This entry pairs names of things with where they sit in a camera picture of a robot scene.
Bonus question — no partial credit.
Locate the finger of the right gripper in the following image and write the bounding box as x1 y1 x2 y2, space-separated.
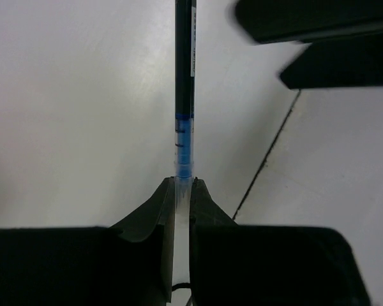
234 1 383 44
279 34 383 89

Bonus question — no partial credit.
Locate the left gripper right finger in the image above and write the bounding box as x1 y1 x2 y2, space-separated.
189 179 370 305

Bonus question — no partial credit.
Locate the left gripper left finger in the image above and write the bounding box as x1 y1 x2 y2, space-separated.
0 177 174 305

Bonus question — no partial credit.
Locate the blue pen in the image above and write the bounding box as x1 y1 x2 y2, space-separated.
174 1 197 223

